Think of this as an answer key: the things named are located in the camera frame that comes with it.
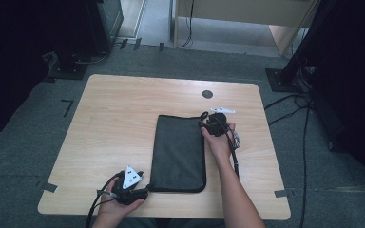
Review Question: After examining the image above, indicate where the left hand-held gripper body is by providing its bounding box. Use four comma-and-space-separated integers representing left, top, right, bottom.
110, 164, 149, 205

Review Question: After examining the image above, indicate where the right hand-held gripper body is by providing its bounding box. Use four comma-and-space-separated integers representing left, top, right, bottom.
205, 106, 237, 138

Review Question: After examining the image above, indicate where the dark grey pouch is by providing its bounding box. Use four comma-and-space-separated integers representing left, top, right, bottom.
147, 114, 208, 194

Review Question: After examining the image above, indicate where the person's right hand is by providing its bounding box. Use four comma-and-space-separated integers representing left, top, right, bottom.
201, 122, 238, 163

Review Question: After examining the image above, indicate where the person's left hand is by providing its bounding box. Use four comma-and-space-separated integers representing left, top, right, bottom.
97, 177, 146, 220

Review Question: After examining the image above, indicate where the grey tape strip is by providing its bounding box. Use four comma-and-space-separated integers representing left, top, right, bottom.
273, 188, 290, 199
41, 181, 59, 194

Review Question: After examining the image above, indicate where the black metal stand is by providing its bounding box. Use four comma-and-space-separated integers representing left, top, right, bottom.
47, 0, 125, 81
264, 0, 334, 94

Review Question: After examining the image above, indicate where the light wooden cabinet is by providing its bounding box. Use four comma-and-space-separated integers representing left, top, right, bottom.
170, 0, 318, 57

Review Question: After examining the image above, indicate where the dark curtain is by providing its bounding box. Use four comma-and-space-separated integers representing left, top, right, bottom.
0, 0, 60, 145
308, 0, 365, 205

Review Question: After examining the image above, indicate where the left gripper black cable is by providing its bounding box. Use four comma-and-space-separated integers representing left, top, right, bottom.
85, 172, 125, 228

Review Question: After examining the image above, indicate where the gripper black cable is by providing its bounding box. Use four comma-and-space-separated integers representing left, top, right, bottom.
85, 172, 125, 228
221, 122, 242, 179

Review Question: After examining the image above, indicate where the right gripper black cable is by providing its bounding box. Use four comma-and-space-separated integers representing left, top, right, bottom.
221, 122, 242, 179

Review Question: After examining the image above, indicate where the black floor cable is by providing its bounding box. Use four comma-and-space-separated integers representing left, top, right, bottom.
263, 92, 300, 112
267, 105, 302, 127

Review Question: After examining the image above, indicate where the hanging black cable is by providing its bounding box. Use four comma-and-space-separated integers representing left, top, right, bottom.
172, 0, 196, 49

